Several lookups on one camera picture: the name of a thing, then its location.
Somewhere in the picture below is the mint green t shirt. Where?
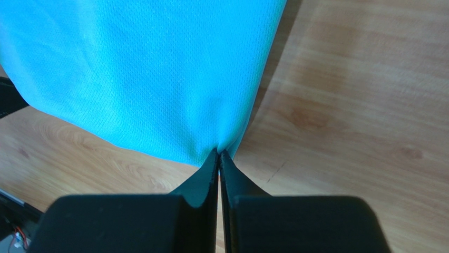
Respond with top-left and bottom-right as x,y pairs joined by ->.
1,1 -> 286,166

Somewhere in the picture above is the black cloth strip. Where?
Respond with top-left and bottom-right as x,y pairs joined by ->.
0,77 -> 28,118

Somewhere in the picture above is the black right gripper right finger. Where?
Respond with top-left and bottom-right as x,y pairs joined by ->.
220,151 -> 390,252

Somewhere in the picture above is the aluminium front rail frame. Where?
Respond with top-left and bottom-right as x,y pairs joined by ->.
0,188 -> 43,253

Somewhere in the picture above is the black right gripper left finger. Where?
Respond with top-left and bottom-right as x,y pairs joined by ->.
28,150 -> 219,252

